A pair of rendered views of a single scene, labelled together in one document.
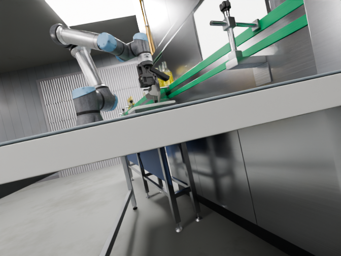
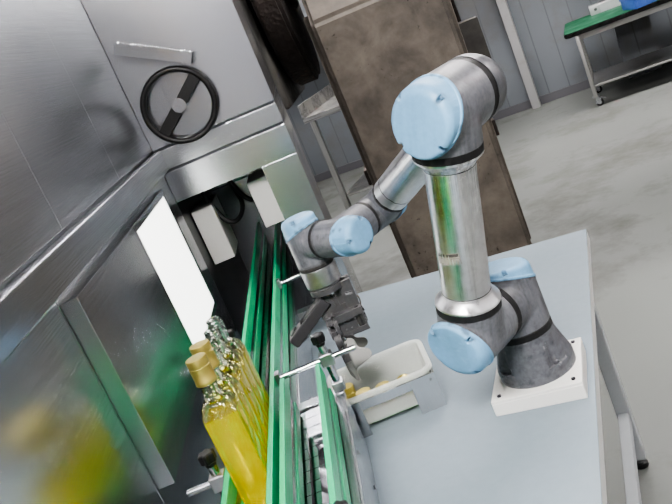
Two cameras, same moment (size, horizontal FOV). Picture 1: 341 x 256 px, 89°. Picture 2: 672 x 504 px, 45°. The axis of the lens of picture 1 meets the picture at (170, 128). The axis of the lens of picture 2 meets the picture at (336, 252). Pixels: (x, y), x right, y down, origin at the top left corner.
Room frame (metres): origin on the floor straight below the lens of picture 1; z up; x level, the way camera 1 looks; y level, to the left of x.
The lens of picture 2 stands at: (2.34, 0.80, 1.55)
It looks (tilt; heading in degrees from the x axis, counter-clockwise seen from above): 15 degrees down; 206
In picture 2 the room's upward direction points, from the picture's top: 23 degrees counter-clockwise
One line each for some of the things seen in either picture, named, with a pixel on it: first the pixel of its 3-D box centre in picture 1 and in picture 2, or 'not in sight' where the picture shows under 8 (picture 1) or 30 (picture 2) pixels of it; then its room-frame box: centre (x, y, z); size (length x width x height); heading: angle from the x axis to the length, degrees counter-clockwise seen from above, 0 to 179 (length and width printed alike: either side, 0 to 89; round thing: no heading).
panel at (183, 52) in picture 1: (197, 44); (160, 304); (1.04, -0.26, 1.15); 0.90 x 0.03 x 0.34; 24
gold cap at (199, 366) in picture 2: not in sight; (201, 369); (1.39, 0.04, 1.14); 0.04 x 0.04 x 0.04
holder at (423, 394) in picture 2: (158, 115); (373, 396); (0.92, 0.05, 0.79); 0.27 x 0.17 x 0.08; 114
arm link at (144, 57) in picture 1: (145, 60); (321, 275); (0.92, 0.05, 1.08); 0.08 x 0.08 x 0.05
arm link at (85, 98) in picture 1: (87, 99); (506, 295); (0.93, 0.40, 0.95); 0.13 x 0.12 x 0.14; 158
